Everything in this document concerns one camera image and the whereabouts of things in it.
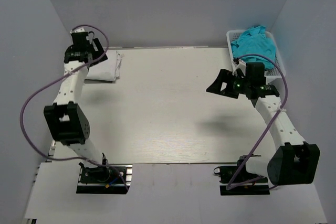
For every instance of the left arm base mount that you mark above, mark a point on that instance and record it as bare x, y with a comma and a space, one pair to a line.
104, 181

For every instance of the white t-shirt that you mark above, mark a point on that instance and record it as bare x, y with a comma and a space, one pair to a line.
108, 70

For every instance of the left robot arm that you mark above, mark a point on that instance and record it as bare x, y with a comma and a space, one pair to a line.
66, 120

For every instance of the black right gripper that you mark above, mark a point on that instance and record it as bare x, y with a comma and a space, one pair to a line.
224, 76

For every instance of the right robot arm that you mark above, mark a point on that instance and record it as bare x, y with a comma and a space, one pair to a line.
295, 160

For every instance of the teal t-shirt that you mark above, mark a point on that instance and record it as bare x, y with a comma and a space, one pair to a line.
255, 42

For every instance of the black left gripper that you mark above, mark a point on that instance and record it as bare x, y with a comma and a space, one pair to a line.
99, 47

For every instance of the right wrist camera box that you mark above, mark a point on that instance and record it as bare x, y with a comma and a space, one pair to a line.
239, 67

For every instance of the white plastic basket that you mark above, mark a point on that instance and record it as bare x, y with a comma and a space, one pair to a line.
271, 74

